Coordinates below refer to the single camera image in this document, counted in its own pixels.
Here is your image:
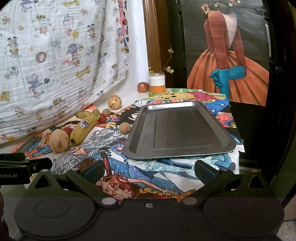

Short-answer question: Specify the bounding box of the white cartoon printed blanket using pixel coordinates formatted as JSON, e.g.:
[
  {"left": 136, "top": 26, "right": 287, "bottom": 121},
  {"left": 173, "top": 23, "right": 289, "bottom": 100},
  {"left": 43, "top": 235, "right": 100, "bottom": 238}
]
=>
[{"left": 0, "top": 0, "right": 129, "bottom": 146}]

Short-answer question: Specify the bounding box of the metal tray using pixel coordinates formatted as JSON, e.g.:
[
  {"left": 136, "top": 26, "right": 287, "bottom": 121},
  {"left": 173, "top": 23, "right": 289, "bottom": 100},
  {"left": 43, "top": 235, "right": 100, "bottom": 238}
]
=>
[{"left": 122, "top": 101, "right": 237, "bottom": 160}]

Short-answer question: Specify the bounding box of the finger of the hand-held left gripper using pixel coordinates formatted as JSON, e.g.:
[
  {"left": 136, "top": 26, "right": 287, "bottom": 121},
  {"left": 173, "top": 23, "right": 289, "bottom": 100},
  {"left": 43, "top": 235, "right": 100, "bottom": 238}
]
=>
[{"left": 26, "top": 158, "right": 53, "bottom": 173}]

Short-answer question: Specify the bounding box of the red apple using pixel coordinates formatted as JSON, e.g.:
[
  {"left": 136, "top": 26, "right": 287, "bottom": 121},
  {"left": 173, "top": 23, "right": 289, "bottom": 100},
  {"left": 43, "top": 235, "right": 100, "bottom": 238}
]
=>
[{"left": 137, "top": 82, "right": 150, "bottom": 93}]

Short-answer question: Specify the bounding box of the white orange jar with twigs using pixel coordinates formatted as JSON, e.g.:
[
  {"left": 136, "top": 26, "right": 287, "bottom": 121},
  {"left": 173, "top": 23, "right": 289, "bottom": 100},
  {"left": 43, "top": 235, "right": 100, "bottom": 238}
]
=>
[{"left": 148, "top": 46, "right": 175, "bottom": 75}]

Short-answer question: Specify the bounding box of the pale striped melon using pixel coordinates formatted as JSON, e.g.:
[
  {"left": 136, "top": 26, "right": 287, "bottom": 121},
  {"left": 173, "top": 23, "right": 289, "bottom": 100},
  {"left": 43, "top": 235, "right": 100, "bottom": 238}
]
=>
[{"left": 49, "top": 129, "right": 70, "bottom": 153}]

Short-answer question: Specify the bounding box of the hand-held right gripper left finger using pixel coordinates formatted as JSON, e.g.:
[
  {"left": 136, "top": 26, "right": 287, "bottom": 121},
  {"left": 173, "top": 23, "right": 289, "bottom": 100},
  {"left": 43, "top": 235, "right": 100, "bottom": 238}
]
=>
[{"left": 26, "top": 159, "right": 119, "bottom": 208}]

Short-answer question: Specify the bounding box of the white and orange jar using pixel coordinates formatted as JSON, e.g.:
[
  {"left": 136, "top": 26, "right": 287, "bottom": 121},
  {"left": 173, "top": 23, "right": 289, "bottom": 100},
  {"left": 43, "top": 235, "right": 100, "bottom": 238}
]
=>
[{"left": 149, "top": 72, "right": 166, "bottom": 94}]

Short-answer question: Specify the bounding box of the banana with sticker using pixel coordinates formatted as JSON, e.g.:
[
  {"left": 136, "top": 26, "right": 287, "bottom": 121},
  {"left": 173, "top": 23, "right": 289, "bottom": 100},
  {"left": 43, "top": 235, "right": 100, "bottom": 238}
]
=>
[{"left": 70, "top": 113, "right": 98, "bottom": 146}]

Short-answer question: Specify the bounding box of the brown wooden door frame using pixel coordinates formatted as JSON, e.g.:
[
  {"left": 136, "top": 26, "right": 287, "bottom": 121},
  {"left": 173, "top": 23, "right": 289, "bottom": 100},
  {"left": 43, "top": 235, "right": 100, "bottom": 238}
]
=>
[{"left": 143, "top": 0, "right": 173, "bottom": 88}]

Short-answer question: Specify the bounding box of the plain yellow banana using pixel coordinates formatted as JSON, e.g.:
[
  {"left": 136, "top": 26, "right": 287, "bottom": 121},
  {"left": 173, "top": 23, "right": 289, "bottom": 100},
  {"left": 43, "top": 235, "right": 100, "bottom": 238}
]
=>
[{"left": 76, "top": 110, "right": 94, "bottom": 119}]

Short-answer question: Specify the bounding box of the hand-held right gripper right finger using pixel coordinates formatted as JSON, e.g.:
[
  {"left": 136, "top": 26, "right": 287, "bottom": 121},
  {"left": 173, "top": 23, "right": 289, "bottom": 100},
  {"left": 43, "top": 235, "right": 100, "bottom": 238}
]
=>
[{"left": 179, "top": 159, "right": 271, "bottom": 208}]

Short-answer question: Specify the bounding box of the cartoon children printed cloth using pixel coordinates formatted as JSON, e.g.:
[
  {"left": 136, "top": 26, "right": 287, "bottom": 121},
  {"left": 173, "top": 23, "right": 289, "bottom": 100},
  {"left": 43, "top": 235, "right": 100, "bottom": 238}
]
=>
[{"left": 9, "top": 103, "right": 130, "bottom": 177}]

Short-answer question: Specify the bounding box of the small brown round fruit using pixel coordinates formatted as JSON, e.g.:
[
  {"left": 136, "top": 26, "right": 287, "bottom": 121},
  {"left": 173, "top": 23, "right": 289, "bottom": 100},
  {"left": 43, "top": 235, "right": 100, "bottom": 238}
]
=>
[{"left": 119, "top": 122, "right": 132, "bottom": 134}]

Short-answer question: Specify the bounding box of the wall poster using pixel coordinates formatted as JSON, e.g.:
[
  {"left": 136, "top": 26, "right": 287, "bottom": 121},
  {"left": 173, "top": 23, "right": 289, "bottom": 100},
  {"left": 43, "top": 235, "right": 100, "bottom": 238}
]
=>
[{"left": 180, "top": 0, "right": 270, "bottom": 107}]

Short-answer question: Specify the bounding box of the yellow bear printed cloth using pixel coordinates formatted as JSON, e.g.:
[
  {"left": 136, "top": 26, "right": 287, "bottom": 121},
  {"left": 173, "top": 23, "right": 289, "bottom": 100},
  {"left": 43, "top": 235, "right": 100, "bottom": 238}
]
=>
[{"left": 96, "top": 88, "right": 245, "bottom": 200}]

